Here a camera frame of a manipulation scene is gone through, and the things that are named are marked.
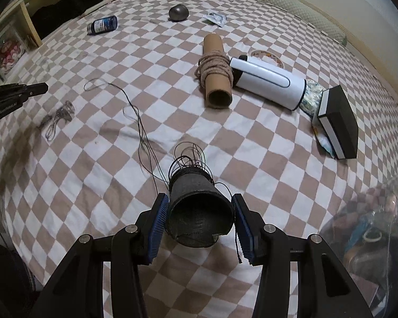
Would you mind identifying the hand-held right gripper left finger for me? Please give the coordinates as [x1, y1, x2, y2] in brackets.
[30, 194, 170, 318]

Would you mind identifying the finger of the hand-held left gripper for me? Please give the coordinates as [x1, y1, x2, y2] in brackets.
[0, 83, 49, 99]

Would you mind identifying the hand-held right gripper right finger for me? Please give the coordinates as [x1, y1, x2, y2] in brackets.
[231, 195, 374, 318]

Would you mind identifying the dark grey thread spool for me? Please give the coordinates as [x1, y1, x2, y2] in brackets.
[84, 78, 244, 266]

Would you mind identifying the clear plastic container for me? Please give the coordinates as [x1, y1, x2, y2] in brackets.
[318, 172, 398, 318]

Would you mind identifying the pink floral item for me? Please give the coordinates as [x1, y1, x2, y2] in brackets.
[0, 38, 25, 73]

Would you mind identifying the checkered bed sheet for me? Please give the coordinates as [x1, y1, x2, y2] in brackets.
[0, 0, 398, 318]

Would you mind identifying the black clothing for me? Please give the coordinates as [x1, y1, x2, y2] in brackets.
[31, 0, 111, 38]

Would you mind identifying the small blue bottle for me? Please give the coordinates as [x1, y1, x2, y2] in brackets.
[87, 15, 118, 35]

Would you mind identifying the black box with white band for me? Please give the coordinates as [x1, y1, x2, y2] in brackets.
[318, 84, 359, 160]

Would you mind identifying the floral printed packet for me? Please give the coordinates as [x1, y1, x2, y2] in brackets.
[300, 79, 337, 158]

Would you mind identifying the white cylindrical appliance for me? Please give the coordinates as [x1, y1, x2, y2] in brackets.
[230, 56, 307, 111]

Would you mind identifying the grey egg-shaped item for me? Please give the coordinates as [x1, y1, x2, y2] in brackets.
[168, 4, 189, 23]

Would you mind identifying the round patterned coaster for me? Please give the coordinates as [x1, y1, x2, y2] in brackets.
[250, 50, 284, 70]

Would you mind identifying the clear plastic wrapper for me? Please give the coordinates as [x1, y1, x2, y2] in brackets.
[204, 11, 227, 27]

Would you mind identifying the green dotted pillow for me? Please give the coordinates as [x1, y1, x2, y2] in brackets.
[201, 0, 349, 45]

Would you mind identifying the cardboard tube with jute rope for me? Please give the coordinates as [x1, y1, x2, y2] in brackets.
[195, 34, 235, 109]

